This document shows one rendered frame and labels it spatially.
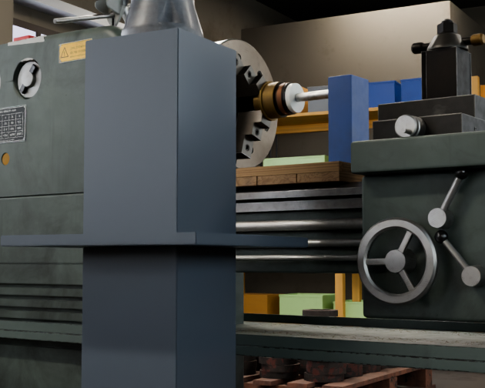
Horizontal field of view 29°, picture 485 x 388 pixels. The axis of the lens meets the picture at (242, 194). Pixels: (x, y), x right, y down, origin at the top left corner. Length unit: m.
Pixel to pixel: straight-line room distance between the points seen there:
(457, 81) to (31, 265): 1.10
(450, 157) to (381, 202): 0.17
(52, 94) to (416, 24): 5.72
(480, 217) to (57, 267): 1.05
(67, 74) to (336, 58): 5.83
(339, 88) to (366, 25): 5.89
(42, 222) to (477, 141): 1.12
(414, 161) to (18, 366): 1.15
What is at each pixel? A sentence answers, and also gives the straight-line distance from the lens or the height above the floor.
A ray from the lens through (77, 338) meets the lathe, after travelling 2.15.
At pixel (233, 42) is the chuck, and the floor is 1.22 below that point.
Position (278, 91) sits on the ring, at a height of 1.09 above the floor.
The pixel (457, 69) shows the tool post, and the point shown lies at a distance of 1.87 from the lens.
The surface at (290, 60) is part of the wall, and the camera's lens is 8.17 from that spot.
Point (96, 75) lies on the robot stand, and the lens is 1.69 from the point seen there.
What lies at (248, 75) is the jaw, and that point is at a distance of 2.18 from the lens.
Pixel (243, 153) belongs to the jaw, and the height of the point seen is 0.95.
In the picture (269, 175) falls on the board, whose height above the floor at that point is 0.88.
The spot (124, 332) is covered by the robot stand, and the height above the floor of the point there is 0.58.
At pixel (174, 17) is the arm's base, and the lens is 1.69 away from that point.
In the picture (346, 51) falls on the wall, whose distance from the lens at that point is 7.96.
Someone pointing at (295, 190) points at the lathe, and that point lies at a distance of 1.94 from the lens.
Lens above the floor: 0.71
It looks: 4 degrees up
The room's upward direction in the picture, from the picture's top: straight up
